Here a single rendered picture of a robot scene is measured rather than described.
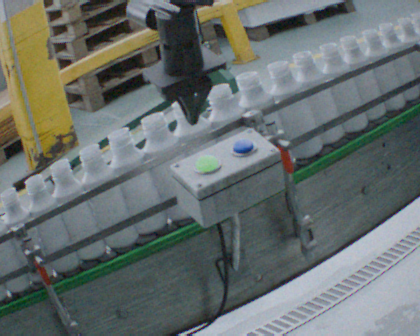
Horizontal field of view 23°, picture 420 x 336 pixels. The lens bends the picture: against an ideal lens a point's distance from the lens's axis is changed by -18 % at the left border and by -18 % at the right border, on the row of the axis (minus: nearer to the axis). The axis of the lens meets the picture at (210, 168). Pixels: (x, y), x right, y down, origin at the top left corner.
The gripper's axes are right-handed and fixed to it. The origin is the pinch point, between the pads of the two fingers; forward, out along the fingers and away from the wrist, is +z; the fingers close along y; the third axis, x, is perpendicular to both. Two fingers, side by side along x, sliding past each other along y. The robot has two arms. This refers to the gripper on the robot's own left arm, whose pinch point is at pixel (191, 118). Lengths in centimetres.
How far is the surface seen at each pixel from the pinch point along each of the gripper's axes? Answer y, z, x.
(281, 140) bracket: -15.2, 12.2, -2.6
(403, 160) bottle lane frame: -44, 30, -3
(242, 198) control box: -3.4, 12.5, 5.2
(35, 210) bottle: 24.8, 12.5, -12.7
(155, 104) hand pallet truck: -153, 260, -378
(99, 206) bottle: 12.9, 16.2, -11.2
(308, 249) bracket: -15.0, 30.2, 3.9
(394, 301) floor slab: -95, 152, -68
